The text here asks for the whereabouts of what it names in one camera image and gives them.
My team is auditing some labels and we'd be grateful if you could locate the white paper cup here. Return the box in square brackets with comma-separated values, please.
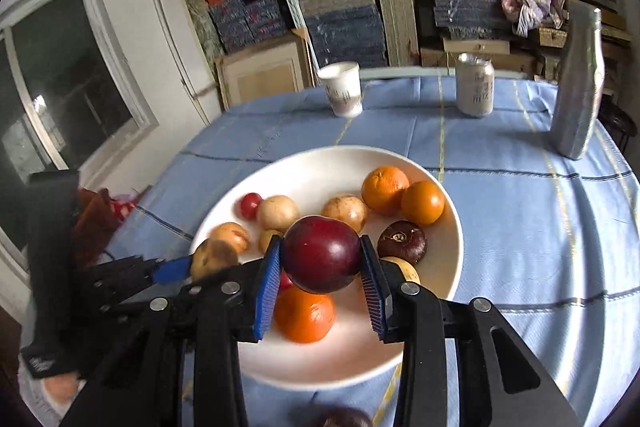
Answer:
[317, 62, 363, 118]

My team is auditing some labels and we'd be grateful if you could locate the dark round stool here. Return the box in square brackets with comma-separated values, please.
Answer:
[597, 99, 638, 152]

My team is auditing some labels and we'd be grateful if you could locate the bumpy orange tangerine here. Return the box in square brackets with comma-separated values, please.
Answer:
[361, 165, 411, 215]

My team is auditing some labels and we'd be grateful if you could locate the person's white shoe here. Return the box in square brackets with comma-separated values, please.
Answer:
[20, 357, 88, 427]

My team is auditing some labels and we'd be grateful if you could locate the grey ribbed bottle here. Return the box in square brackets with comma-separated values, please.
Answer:
[549, 2, 607, 160]

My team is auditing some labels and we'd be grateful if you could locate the pale yellow fruit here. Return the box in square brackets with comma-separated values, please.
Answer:
[382, 256, 421, 287]

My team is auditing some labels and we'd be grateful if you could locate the person's black trouser leg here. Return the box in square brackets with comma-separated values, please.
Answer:
[22, 171, 83, 378]

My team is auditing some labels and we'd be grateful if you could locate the white framed window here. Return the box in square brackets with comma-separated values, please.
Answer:
[0, 0, 161, 268]

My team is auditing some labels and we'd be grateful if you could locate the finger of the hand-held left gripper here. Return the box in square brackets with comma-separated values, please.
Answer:
[95, 294, 168, 328]
[87, 255, 193, 303]

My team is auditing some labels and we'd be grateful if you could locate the pink plastic bag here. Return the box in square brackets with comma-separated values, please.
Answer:
[500, 0, 566, 38]

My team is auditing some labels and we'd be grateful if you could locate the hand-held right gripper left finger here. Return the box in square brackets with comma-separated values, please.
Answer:
[60, 234, 282, 427]

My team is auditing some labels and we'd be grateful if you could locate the white plate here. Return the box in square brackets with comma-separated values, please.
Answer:
[189, 145, 465, 392]

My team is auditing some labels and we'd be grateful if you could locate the wooden framed panel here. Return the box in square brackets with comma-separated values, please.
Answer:
[215, 39, 313, 110]

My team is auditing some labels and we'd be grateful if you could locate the orange persimmon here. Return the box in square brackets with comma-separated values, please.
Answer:
[401, 180, 446, 226]

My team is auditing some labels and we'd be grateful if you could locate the red cloth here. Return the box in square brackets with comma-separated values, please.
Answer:
[75, 187, 138, 268]

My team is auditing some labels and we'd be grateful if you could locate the large smooth orange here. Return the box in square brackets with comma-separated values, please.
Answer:
[274, 287, 336, 344]

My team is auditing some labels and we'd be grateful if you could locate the white board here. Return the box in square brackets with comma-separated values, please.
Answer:
[150, 0, 221, 122]

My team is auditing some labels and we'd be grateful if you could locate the blue plaid tablecloth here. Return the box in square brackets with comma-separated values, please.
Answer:
[107, 74, 640, 427]

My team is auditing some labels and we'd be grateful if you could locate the dark red plum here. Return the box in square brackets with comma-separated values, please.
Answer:
[282, 215, 362, 295]

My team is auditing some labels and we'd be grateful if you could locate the small yellow fruit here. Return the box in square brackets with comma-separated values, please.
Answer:
[258, 229, 285, 255]

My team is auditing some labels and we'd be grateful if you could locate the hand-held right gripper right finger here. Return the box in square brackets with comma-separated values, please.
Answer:
[361, 234, 583, 427]

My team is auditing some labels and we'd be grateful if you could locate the pale brown round fruit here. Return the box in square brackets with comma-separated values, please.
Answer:
[321, 193, 369, 233]

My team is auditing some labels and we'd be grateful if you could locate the white drink can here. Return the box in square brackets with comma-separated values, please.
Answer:
[454, 53, 496, 116]

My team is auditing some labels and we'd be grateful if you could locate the dark purple mangosteen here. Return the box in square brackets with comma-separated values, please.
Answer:
[317, 407, 373, 427]
[376, 220, 428, 265]

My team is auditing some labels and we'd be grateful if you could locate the green stone slab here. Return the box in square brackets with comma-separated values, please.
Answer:
[177, 0, 226, 55]

